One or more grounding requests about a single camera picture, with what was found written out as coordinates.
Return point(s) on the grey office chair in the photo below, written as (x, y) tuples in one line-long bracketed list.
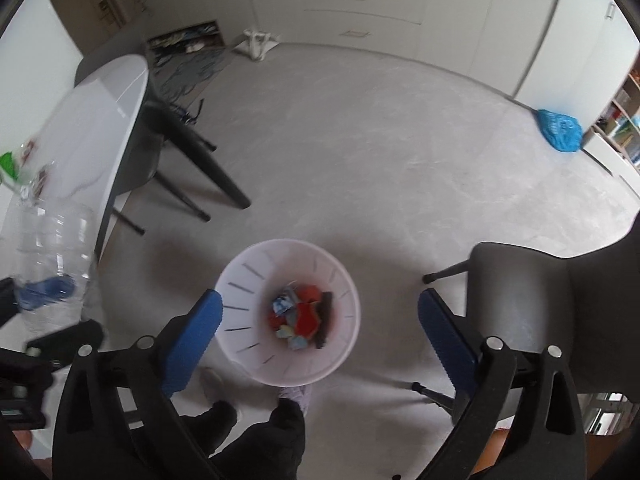
[(587, 305)]

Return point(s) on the grey dining chair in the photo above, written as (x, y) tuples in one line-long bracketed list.
[(140, 164)]

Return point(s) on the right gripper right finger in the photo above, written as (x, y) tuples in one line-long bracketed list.
[(546, 439)]

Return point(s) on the green plastic wrapper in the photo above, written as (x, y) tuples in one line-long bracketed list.
[(9, 166)]

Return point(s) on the clear red snack wrapper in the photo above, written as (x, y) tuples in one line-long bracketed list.
[(26, 150)]

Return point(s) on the person foot white slipper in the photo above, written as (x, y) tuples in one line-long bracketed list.
[(213, 386)]

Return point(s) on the blue white tissue pack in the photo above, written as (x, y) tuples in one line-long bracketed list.
[(285, 301)]

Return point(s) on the pink white trash bin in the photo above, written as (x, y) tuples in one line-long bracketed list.
[(248, 284)]

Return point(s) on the white drawer cabinet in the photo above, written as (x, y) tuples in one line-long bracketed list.
[(443, 33)]

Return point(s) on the blue surgical face mask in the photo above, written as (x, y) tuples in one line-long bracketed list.
[(293, 340)]

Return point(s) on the blue plastic bag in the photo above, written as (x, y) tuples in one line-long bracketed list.
[(562, 132)]

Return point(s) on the bookshelf with books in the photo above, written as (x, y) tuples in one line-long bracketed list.
[(613, 140)]

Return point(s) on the grey floor mat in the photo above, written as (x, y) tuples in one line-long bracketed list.
[(181, 78)]

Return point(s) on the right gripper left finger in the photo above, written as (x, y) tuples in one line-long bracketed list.
[(116, 419)]

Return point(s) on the black corrugated foam pad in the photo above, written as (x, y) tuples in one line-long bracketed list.
[(324, 309)]

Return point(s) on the white tote bag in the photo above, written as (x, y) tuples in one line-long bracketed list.
[(255, 45)]

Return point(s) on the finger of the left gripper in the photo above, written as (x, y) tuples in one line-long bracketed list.
[(64, 344), (34, 295)]

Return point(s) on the shoe rack niche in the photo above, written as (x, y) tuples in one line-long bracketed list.
[(187, 40)]

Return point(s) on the black table leg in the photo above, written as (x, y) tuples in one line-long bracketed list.
[(161, 119)]

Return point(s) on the tall white wardrobe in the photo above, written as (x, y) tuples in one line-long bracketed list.
[(567, 56)]

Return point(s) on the person foot purple slipper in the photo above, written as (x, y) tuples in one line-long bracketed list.
[(301, 395)]

